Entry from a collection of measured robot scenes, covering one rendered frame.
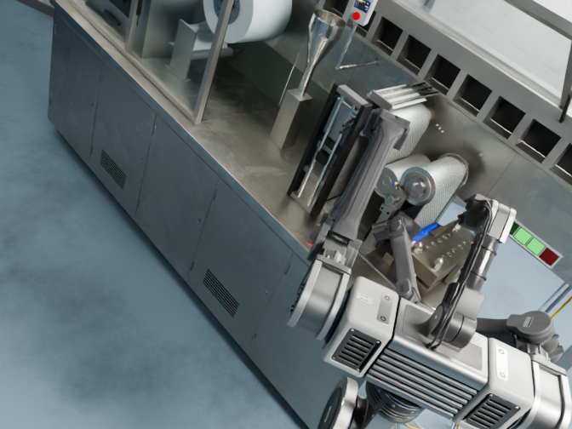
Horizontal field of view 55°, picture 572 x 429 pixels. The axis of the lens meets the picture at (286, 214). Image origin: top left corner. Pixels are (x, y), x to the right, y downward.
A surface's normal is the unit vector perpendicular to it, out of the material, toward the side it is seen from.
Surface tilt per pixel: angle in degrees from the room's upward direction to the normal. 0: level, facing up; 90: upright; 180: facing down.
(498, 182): 90
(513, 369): 0
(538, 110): 90
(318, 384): 90
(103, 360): 0
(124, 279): 0
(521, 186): 90
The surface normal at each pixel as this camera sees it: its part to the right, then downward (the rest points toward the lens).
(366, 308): 0.32, -0.72
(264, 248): -0.69, 0.27
